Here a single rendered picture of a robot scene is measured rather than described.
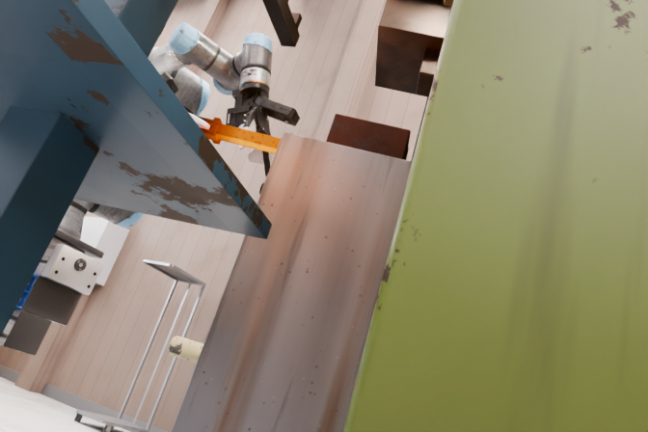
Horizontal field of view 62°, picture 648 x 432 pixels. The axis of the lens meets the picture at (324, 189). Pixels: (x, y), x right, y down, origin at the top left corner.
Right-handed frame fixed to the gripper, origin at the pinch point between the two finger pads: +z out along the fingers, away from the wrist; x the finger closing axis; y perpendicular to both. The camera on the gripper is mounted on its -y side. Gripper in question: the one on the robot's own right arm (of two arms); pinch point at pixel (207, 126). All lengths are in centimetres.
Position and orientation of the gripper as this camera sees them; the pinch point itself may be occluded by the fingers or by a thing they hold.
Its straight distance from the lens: 110.5
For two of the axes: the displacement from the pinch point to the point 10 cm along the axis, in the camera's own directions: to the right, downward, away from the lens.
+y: -3.0, 8.7, -3.9
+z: 9.5, 2.5, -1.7
